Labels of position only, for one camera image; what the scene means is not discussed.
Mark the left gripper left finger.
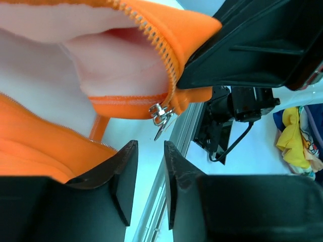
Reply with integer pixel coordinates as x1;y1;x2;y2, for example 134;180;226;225
1;140;138;241

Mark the aluminium table front rail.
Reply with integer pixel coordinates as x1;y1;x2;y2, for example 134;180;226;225
131;103;203;241

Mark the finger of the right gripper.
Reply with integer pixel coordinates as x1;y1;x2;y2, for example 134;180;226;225
177;0;322;90

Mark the orange zip-up jacket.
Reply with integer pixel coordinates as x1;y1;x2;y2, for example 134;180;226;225
1;1;222;183

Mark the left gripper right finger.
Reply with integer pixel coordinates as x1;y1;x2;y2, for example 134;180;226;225
164;141;322;241

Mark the pile of colourful clothes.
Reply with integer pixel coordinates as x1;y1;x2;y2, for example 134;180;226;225
273;104;322;183

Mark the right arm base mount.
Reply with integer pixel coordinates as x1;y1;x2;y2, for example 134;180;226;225
193;86;280;164

